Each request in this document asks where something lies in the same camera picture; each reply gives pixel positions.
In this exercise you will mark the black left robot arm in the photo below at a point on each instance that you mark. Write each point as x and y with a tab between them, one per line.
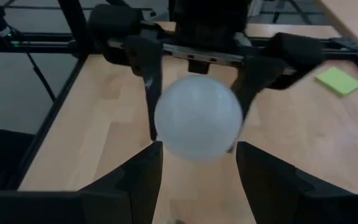
210	7

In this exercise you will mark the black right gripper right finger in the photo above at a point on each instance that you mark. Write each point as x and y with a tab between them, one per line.
291	202

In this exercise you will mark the green sticky note pad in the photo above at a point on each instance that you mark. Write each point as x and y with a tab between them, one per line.
339	81

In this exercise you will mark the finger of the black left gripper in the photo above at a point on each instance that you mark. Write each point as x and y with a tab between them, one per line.
148	77
253	81

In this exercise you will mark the white lightbulb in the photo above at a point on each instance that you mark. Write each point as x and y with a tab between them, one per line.
197	118

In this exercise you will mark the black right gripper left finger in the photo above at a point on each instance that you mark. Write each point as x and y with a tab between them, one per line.
104	202

